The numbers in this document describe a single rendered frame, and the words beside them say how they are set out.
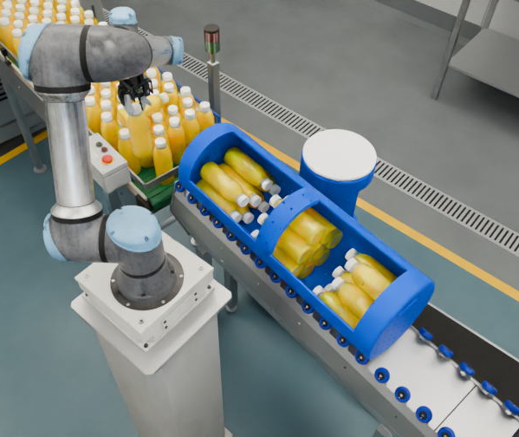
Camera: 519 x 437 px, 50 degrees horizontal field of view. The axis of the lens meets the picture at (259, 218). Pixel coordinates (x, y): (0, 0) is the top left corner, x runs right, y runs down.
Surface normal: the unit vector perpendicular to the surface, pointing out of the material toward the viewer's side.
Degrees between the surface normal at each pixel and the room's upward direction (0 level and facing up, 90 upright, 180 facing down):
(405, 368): 0
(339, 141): 0
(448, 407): 0
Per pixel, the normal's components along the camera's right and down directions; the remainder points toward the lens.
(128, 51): 0.79, 0.09
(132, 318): 0.00, -0.65
